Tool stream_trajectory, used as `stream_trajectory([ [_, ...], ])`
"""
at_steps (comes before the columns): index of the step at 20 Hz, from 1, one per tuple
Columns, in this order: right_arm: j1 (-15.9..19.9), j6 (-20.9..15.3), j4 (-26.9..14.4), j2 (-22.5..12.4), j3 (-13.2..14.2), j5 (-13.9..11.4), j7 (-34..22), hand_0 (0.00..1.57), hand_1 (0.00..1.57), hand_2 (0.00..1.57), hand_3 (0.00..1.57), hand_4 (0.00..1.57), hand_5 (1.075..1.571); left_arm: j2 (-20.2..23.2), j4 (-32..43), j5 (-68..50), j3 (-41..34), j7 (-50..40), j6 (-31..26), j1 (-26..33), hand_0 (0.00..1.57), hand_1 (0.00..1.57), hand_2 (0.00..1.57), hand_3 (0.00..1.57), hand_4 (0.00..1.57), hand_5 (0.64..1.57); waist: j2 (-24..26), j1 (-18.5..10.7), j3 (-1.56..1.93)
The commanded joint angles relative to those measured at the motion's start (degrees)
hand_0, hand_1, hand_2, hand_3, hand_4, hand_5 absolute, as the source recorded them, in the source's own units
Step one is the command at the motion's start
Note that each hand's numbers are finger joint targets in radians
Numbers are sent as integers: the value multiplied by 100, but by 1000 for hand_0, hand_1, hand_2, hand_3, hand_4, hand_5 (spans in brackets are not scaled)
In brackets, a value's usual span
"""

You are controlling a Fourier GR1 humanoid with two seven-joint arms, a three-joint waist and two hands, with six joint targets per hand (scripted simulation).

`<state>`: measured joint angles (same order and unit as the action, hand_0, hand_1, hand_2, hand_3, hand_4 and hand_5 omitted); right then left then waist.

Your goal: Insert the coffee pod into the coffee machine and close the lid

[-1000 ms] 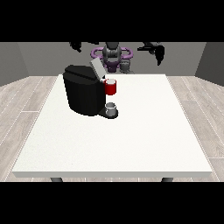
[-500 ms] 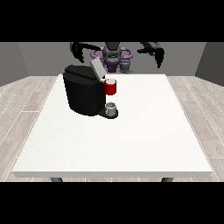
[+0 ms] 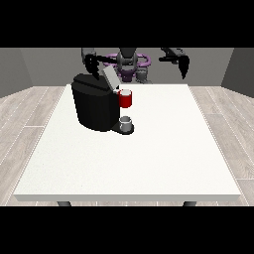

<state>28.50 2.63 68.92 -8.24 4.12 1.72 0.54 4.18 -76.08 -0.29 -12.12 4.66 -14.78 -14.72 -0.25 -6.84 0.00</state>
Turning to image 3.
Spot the red pod holder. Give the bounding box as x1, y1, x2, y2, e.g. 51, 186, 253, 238
117, 88, 134, 109

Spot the black coffee machine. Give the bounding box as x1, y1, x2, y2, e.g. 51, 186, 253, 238
70, 72, 135, 135

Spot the pale grey machine lid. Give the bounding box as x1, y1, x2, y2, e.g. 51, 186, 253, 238
101, 64, 121, 91

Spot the small grey coffee pod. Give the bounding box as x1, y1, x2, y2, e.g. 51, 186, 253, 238
135, 67, 149, 84

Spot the small grey cup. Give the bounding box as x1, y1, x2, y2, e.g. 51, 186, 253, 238
118, 115, 134, 133

